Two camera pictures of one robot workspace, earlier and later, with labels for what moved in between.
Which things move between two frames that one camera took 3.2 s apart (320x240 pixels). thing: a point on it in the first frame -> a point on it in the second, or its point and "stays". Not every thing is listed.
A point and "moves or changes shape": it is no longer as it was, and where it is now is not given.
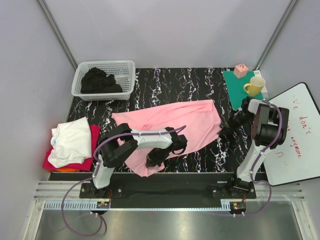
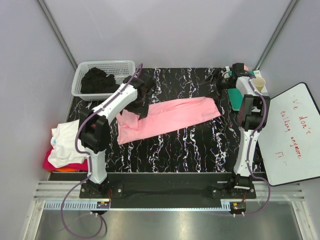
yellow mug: (255, 87) stays
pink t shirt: (198, 122) moves or changes shape
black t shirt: (95, 80) stays
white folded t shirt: (71, 143) stays
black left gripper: (152, 161) -> (141, 111)
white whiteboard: (298, 158) stays
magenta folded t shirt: (86, 166) stays
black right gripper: (229, 128) -> (212, 76)
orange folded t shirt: (61, 170) stays
